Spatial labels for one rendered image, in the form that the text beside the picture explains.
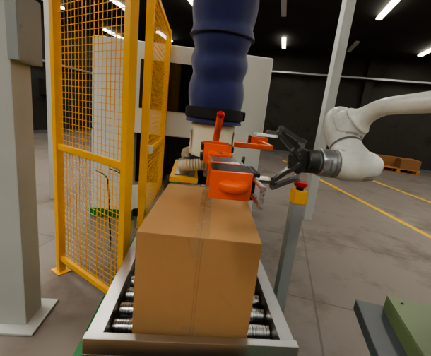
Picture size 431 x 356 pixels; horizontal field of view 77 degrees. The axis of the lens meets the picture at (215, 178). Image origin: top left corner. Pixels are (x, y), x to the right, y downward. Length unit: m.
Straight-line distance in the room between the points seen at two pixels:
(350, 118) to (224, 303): 0.74
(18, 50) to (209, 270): 1.29
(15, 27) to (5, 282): 1.32
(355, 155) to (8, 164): 1.56
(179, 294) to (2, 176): 1.14
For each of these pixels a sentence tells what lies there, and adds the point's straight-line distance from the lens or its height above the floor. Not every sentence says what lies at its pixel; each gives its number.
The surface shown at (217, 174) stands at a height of 1.23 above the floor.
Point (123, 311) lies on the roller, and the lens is 1.25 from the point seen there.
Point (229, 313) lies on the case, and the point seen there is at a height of 0.68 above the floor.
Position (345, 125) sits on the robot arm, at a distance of 1.00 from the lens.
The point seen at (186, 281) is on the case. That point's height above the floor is 0.79.
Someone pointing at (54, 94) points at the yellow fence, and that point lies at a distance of 2.16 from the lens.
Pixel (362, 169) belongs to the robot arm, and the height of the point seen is 1.22.
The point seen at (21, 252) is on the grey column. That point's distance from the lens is 1.87.
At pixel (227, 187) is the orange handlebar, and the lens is 0.45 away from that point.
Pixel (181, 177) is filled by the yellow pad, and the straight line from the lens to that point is 0.95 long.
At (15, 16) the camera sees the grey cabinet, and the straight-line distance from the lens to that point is 1.65.
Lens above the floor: 1.33
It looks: 13 degrees down
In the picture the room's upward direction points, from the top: 6 degrees clockwise
